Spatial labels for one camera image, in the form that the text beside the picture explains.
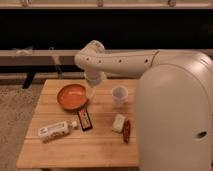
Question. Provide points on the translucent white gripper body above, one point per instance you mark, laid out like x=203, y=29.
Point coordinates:
x=92, y=83

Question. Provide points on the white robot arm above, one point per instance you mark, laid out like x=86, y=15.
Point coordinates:
x=173, y=103

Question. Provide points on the dark red oblong object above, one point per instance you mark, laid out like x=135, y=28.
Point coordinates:
x=126, y=131

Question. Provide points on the orange round bowl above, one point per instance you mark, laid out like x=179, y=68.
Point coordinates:
x=72, y=96

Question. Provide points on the white rectangular block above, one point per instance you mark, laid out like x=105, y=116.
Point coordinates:
x=118, y=123

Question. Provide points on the black rectangular eraser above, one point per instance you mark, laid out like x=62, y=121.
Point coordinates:
x=84, y=119

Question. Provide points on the white plastic bottle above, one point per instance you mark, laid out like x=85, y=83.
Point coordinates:
x=55, y=130

